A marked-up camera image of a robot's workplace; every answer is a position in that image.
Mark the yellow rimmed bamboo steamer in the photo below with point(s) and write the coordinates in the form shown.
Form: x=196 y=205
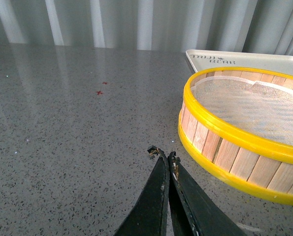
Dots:
x=252 y=164

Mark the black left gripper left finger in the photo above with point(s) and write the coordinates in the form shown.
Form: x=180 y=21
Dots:
x=149 y=215

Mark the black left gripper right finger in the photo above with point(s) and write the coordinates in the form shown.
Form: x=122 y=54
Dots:
x=193 y=213

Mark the white steamer liner cloth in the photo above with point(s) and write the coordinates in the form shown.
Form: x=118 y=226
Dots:
x=260 y=108

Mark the cream bear tray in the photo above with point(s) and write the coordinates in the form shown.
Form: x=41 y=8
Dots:
x=205 y=59

